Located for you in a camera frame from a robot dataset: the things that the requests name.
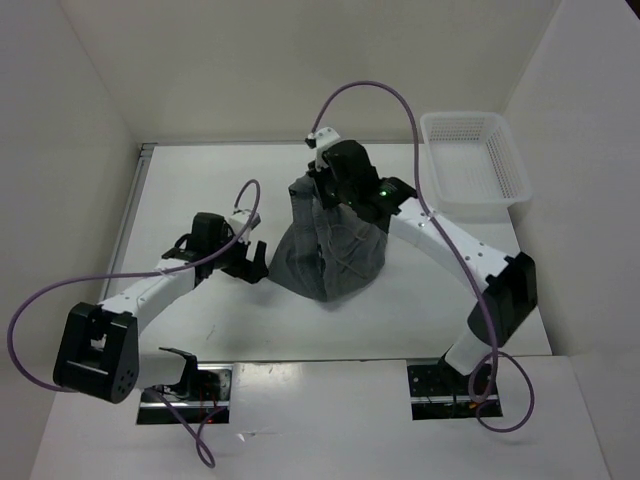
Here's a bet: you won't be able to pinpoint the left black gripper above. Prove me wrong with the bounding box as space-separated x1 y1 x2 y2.
210 225 268 284

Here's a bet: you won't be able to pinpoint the grey shorts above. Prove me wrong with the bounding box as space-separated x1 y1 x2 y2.
269 175 387 303

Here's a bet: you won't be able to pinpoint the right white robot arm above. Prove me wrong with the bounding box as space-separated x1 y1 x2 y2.
305 133 537 393

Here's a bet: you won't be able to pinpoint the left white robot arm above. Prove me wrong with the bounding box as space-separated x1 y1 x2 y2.
53 210 268 404

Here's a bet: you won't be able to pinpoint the white plastic basket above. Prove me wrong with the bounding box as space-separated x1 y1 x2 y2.
420 111 532 220

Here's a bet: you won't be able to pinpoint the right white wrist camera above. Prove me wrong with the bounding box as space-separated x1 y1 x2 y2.
305 127 341 171

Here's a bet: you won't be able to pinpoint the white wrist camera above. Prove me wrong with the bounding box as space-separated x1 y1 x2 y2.
305 127 341 171
227 210 261 245

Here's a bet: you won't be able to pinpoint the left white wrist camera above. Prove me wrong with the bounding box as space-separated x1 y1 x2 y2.
227 210 261 245

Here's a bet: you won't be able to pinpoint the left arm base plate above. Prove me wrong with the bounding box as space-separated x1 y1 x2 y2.
136 363 234 426

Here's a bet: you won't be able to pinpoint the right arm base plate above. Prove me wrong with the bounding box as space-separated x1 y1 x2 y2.
407 359 479 421

